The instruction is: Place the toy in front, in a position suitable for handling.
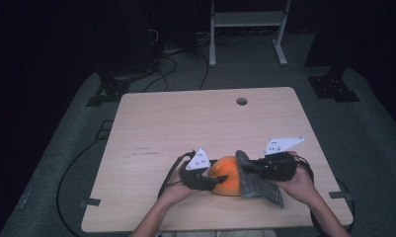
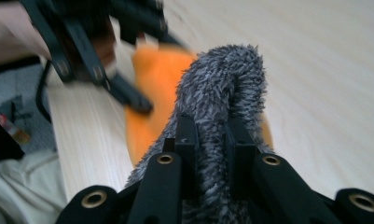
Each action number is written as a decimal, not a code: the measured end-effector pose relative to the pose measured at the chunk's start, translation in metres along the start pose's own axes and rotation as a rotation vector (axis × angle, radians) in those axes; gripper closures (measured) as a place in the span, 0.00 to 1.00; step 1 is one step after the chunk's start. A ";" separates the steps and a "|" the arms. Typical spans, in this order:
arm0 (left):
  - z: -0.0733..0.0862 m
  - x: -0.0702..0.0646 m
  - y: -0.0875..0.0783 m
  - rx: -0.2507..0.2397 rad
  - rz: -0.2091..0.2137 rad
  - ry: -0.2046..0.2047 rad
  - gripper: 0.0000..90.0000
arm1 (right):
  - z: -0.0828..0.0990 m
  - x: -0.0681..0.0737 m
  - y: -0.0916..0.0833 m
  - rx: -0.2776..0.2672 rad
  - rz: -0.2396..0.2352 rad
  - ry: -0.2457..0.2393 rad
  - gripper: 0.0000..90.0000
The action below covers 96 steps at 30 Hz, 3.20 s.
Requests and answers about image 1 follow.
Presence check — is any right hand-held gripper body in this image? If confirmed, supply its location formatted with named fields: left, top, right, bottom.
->
left=257, top=135, right=305, bottom=183

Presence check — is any black cable bundle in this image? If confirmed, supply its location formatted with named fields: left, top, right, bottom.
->
left=141, top=54, right=179, bottom=94

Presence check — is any hand-held gripper cable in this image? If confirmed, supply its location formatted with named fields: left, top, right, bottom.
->
left=295, top=155, right=322, bottom=237
left=157, top=150, right=198, bottom=199

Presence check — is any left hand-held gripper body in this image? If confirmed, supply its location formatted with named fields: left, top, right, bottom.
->
left=178, top=147, right=217, bottom=192

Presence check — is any orange plush toy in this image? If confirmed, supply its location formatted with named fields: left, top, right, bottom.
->
left=206, top=155, right=243, bottom=198

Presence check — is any black floor cable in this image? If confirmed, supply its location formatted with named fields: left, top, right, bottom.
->
left=336, top=179, right=356, bottom=237
left=55, top=137, right=103, bottom=237

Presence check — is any left hand-held gripper cable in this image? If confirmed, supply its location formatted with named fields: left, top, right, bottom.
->
left=157, top=150, right=198, bottom=199

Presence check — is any person's right hand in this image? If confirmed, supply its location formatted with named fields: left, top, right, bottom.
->
left=274, top=150, right=316, bottom=207

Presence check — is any black stand base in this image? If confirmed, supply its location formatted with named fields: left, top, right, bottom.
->
left=85, top=70, right=131, bottom=108
left=306, top=65, right=361, bottom=104

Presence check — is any black tape square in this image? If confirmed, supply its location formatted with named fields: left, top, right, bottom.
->
left=94, top=119, right=115, bottom=141

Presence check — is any white metal stand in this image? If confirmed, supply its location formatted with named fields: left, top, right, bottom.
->
left=208, top=0, right=292, bottom=68

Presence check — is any grey cloth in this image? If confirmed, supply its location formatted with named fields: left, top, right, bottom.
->
left=235, top=149, right=284, bottom=209

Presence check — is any person's left hand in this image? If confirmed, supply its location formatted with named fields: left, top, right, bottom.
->
left=157, top=165, right=200, bottom=207

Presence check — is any right hand-held gripper cable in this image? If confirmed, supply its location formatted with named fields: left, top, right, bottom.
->
left=295, top=155, right=322, bottom=237

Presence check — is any thin black cable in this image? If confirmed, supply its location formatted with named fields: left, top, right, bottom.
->
left=198, top=50, right=210, bottom=91

